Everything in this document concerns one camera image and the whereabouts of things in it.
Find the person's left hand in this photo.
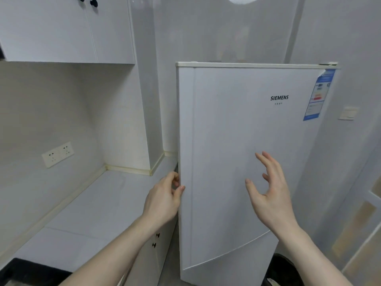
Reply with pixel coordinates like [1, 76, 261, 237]
[142, 171, 186, 227]

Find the white wall socket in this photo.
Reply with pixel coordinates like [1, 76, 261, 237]
[42, 148, 62, 168]
[58, 142, 75, 160]

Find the cream light switch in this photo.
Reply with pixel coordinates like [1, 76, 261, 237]
[338, 106, 360, 121]

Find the short white fridge door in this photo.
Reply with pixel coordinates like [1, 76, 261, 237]
[180, 230, 279, 286]

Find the narrow white wall cabinet door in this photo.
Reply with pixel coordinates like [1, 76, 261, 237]
[85, 0, 136, 65]

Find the black bin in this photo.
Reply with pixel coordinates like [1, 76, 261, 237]
[262, 253, 305, 286]

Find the white framed glass door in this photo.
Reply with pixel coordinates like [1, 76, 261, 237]
[313, 150, 381, 286]

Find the tall white fridge door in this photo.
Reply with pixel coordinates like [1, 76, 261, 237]
[176, 62, 340, 271]

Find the wide white wall cabinet door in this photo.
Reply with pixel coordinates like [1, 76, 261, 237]
[0, 0, 98, 63]

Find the white base cabinet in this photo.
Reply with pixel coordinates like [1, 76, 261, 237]
[117, 217, 180, 286]

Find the person's right hand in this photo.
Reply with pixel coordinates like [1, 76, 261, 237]
[245, 151, 299, 236]

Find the black sink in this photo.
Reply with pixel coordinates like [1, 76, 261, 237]
[0, 258, 72, 286]

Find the person's left forearm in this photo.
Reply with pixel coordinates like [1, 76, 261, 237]
[58, 213, 177, 286]

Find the blue energy label sticker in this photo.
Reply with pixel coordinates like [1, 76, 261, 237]
[303, 68, 336, 121]

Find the person's right forearm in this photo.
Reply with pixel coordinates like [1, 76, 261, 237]
[269, 218, 353, 286]

